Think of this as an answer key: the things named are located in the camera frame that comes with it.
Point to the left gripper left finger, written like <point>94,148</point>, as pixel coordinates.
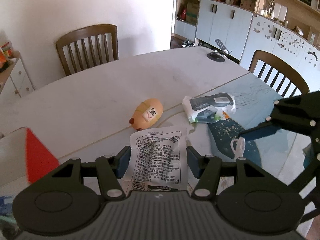
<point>109,170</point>

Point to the light blue wall cabinet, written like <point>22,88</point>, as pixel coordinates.
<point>287,29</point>

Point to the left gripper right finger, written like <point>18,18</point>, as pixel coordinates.
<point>207,170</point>

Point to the wooden chair at right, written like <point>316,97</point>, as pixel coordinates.
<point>277,74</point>

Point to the wooden chair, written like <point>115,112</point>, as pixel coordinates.
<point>277,74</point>
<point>88,47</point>

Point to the wooden chair at back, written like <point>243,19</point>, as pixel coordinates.
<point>88,47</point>

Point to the black round table mount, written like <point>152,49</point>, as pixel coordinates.
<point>219,55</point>

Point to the orange pig squeeze toy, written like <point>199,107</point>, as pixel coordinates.
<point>146,114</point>

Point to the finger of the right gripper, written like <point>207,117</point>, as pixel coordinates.
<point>260,131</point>

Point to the clear printed sachet packet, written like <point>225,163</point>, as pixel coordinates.
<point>158,160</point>

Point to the white drawer cabinet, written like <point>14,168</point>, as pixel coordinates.
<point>15,82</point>

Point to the white green snack packet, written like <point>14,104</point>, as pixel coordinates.
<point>209,109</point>

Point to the red cardboard box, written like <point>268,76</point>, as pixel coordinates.
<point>24,155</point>

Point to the orange snack bag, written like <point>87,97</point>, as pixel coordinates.
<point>3,61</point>

